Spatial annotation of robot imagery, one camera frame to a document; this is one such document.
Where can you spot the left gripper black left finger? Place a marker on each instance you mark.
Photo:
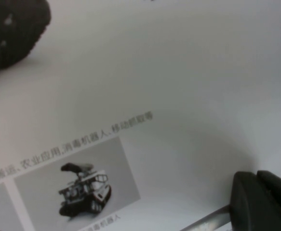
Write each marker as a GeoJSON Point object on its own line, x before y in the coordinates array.
{"type": "Point", "coordinates": [246, 204]}

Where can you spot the white product catalog book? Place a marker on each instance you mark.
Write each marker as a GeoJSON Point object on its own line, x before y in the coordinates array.
{"type": "Point", "coordinates": [154, 72]}

